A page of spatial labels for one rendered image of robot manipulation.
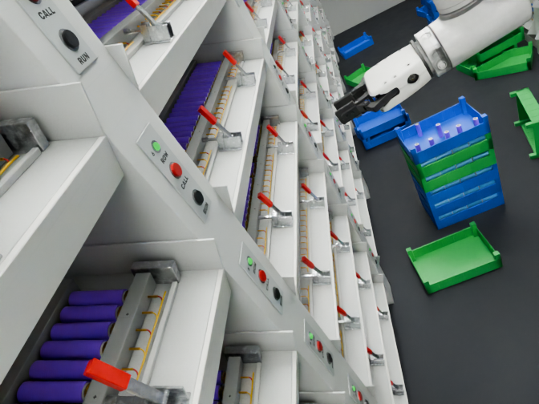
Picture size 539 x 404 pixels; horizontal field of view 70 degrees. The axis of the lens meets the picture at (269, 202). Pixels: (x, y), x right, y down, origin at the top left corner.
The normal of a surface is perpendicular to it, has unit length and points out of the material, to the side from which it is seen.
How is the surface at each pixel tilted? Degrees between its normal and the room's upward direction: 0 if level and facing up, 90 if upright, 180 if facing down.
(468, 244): 0
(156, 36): 90
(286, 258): 20
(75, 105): 90
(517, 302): 0
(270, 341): 90
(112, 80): 90
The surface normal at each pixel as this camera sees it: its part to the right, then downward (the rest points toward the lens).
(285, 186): -0.14, -0.76
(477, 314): -0.47, -0.70
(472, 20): -0.18, 0.60
